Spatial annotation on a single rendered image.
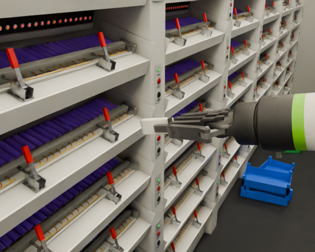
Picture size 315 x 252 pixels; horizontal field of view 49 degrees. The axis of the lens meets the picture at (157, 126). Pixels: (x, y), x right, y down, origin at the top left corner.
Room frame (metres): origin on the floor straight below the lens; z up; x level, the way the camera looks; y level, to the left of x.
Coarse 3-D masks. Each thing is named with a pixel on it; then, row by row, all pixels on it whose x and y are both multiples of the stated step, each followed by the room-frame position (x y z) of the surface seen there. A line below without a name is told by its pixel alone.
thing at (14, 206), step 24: (120, 96) 1.05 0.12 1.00; (120, 120) 0.96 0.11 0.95; (72, 144) 0.79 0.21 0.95; (96, 144) 0.81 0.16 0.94; (120, 144) 0.86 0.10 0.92; (48, 168) 0.68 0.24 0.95; (72, 168) 0.70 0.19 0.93; (96, 168) 0.78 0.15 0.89; (24, 192) 0.59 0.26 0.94; (48, 192) 0.62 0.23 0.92; (0, 216) 0.52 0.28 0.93; (24, 216) 0.57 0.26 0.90
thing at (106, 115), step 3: (102, 108) 0.85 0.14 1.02; (105, 108) 0.86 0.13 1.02; (105, 111) 0.85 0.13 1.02; (105, 114) 0.85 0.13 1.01; (108, 114) 0.86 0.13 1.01; (105, 117) 0.85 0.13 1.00; (108, 117) 0.85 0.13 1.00; (105, 120) 0.85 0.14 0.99; (108, 120) 0.85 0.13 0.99; (108, 123) 0.85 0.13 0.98; (108, 126) 0.85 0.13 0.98; (111, 126) 0.85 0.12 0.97; (111, 129) 0.85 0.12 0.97; (111, 132) 0.85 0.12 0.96
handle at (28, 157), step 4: (24, 148) 0.62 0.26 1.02; (28, 148) 0.63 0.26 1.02; (24, 152) 0.62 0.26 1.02; (28, 152) 0.62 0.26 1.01; (24, 156) 0.62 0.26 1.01; (28, 156) 0.62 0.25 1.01; (28, 160) 0.61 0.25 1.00; (32, 160) 0.62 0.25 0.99; (28, 164) 0.61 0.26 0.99; (32, 164) 0.62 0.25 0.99; (32, 168) 0.62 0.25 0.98; (32, 172) 0.61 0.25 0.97; (36, 172) 0.62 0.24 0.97; (32, 176) 0.62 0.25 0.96; (36, 176) 0.62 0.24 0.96
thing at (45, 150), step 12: (120, 108) 0.98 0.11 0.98; (96, 120) 0.88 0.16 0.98; (72, 132) 0.80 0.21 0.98; (84, 132) 0.83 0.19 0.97; (48, 144) 0.73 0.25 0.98; (60, 144) 0.75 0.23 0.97; (36, 156) 0.68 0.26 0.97; (0, 168) 0.61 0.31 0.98; (12, 168) 0.62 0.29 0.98; (24, 168) 0.66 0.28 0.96; (0, 180) 0.60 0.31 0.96; (12, 180) 0.61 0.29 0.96
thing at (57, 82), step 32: (0, 32) 0.77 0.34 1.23; (32, 32) 0.85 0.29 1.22; (64, 32) 0.95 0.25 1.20; (96, 32) 1.04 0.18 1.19; (128, 32) 1.03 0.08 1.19; (0, 64) 0.68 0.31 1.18; (32, 64) 0.71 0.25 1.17; (64, 64) 0.79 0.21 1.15; (96, 64) 0.86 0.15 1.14; (128, 64) 0.92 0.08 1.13; (0, 96) 0.60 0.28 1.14; (32, 96) 0.62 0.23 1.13; (64, 96) 0.69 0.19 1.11; (0, 128) 0.55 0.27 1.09
